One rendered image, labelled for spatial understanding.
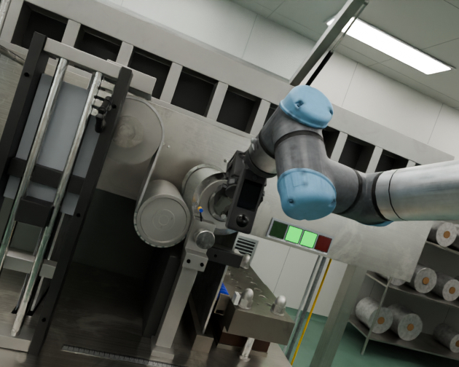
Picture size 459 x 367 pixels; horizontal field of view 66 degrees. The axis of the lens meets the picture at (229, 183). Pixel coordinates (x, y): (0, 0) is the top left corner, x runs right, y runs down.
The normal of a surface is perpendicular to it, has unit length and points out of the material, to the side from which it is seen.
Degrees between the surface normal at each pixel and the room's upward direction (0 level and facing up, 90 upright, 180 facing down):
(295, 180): 76
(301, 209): 139
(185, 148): 90
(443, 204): 133
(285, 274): 90
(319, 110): 50
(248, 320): 90
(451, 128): 90
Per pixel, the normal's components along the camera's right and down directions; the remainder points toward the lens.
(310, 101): 0.39, -0.50
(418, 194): -0.85, 0.08
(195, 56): 0.22, 0.13
